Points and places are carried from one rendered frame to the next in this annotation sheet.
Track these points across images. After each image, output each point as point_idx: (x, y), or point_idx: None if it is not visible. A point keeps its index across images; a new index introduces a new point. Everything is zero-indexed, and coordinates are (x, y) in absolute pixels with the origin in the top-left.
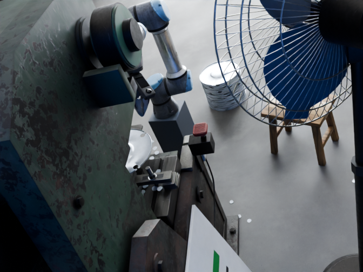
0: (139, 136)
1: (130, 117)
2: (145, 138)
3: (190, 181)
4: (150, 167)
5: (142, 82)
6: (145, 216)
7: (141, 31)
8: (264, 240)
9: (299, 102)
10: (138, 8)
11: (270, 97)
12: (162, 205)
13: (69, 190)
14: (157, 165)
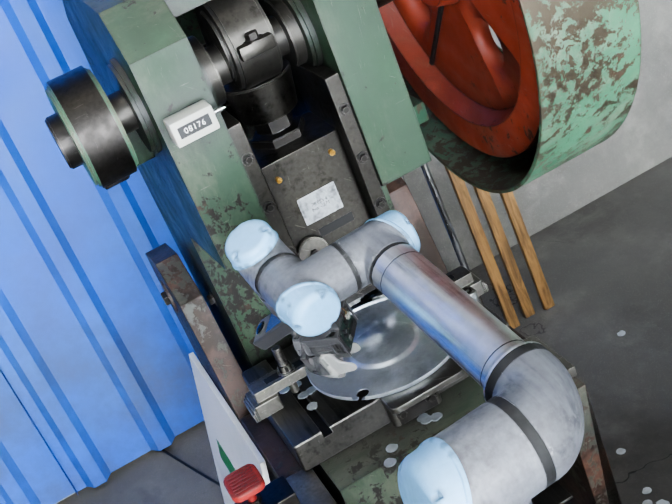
0: (369, 387)
1: (206, 248)
2: (348, 390)
3: (277, 473)
4: (338, 403)
5: (275, 317)
6: (221, 307)
7: (263, 290)
8: None
9: None
10: (477, 408)
11: None
12: (260, 376)
13: None
14: (324, 413)
